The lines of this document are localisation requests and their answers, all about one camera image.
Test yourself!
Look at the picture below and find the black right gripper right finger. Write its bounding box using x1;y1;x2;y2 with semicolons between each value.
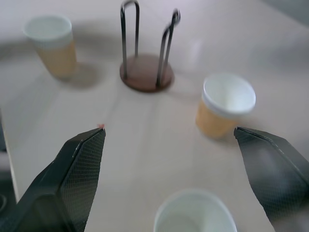
233;126;309;232

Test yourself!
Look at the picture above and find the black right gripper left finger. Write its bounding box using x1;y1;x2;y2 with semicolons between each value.
0;127;107;232

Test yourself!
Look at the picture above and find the metal wire cup holder stand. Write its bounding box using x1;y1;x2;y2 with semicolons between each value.
119;0;182;92

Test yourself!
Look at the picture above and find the brown and white paper cup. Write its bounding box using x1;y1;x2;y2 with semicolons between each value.
154;188;238;232
195;72;256;139
23;15;78;80

